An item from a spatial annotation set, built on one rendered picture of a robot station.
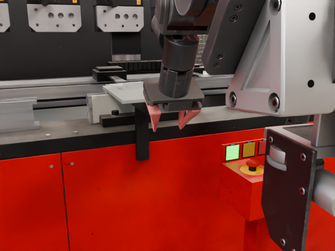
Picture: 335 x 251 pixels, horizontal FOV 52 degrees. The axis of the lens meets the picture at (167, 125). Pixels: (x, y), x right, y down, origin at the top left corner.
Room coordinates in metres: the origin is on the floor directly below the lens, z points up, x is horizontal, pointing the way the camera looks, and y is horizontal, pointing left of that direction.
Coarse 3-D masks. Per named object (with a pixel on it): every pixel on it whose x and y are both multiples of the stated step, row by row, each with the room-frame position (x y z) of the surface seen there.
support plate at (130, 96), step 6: (108, 90) 1.05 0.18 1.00; (114, 90) 1.05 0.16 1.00; (120, 90) 1.05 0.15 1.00; (126, 90) 1.05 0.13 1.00; (132, 90) 1.05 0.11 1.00; (138, 90) 1.05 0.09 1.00; (114, 96) 0.98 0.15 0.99; (120, 96) 0.95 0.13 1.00; (126, 96) 0.95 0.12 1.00; (132, 96) 0.95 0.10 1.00; (138, 96) 0.95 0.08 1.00; (126, 102) 0.90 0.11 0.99; (132, 102) 0.90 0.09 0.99; (138, 102) 0.91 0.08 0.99
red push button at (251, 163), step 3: (252, 159) 0.95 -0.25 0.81; (246, 162) 0.93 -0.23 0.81; (249, 162) 0.93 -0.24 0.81; (252, 162) 0.92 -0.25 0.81; (255, 162) 0.92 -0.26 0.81; (258, 162) 0.93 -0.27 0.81; (249, 165) 0.92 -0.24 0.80; (252, 165) 0.92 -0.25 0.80; (255, 165) 0.92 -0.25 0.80; (258, 165) 0.92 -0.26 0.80; (249, 168) 0.93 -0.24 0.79; (252, 168) 0.93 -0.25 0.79; (255, 168) 0.93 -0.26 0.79
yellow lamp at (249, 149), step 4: (244, 144) 1.02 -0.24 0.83; (248, 144) 1.03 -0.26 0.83; (252, 144) 1.03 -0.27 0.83; (244, 148) 1.02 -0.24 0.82; (248, 148) 1.03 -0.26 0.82; (252, 148) 1.03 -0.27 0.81; (244, 152) 1.02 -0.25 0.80; (248, 152) 1.03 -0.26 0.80; (252, 152) 1.04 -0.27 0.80; (244, 156) 1.02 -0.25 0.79
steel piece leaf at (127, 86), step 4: (124, 84) 1.05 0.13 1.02; (128, 84) 1.06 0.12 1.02; (132, 84) 1.06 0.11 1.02; (136, 84) 1.07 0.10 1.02; (140, 84) 1.08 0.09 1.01; (120, 88) 1.07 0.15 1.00; (124, 88) 1.05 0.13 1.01; (128, 88) 1.06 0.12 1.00; (132, 88) 1.06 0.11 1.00; (136, 88) 1.07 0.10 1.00; (140, 88) 1.08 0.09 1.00
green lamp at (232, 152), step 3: (228, 147) 1.00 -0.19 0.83; (231, 147) 1.00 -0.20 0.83; (234, 147) 1.01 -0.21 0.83; (237, 147) 1.01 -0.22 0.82; (228, 150) 1.00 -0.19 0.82; (231, 150) 1.00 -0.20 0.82; (234, 150) 1.01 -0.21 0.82; (237, 150) 1.01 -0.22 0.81; (228, 153) 1.00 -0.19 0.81; (231, 153) 1.00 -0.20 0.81; (234, 153) 1.01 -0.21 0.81; (237, 153) 1.01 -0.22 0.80; (228, 156) 1.00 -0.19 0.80; (231, 156) 1.00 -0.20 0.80; (234, 156) 1.01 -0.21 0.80; (237, 156) 1.01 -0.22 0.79; (228, 159) 1.00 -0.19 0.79
